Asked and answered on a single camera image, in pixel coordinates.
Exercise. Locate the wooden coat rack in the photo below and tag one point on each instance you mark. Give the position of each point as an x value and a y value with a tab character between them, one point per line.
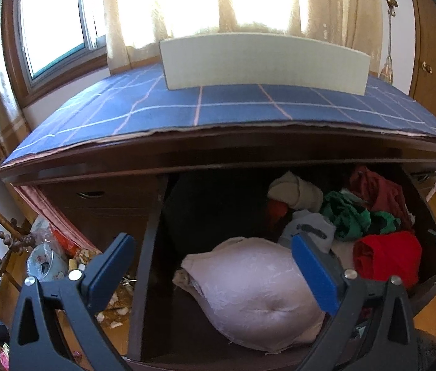
13	245

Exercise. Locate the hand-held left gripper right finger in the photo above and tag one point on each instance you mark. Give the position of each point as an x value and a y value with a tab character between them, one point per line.
314	276

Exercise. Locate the white plastic bag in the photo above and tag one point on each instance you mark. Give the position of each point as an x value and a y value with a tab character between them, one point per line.
42	228

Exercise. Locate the scattered paper scraps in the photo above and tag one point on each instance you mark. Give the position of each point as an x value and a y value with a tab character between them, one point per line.
113	311

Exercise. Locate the curtain tieback tassel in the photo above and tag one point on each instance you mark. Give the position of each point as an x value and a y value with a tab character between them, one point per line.
387	67

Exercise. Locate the cream cloth bundle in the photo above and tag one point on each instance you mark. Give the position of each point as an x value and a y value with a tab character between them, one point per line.
299	193

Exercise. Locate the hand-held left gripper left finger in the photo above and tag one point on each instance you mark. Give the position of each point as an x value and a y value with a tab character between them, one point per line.
111	264

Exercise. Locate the small trash bin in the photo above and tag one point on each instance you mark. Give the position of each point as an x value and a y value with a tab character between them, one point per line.
45	264

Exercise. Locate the blue checked tablecloth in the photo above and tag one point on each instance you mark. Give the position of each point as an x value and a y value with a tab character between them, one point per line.
241	104

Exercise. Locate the wooden drawer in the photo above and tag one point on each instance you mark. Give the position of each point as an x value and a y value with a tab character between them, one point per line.
142	297

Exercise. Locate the brass curtain hook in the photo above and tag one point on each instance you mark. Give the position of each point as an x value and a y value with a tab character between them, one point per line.
391	4

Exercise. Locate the dark red knit underwear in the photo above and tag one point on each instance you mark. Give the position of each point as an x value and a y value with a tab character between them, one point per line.
380	193

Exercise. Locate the pink patterned cloth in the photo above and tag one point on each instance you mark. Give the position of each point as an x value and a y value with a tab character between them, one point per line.
47	208

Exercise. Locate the pink bra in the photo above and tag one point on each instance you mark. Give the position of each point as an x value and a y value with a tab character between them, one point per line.
248	290

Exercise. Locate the black cloth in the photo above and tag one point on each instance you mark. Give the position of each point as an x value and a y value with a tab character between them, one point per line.
218	208

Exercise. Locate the grey white underwear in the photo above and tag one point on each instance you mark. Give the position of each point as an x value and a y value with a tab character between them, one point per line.
314	224

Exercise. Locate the red plastic bag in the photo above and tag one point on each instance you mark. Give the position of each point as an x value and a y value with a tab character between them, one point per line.
67	243

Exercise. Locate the white cardboard box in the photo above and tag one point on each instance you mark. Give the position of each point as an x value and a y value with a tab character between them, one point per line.
264	63

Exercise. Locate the wooden framed window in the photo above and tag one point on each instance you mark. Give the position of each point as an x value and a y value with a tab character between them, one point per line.
55	15

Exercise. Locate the orange cloth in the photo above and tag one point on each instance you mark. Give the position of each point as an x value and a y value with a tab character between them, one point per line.
278	210

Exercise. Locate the dark wooden desk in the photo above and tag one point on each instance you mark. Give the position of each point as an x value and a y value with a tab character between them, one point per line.
202	154

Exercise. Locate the bright red underwear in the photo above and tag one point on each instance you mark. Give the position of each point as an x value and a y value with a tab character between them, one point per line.
388	255

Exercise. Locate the closed desk drawer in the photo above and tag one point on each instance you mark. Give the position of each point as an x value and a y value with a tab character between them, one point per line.
125	197
105	235

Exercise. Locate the green black underwear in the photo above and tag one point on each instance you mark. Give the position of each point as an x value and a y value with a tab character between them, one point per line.
341	212

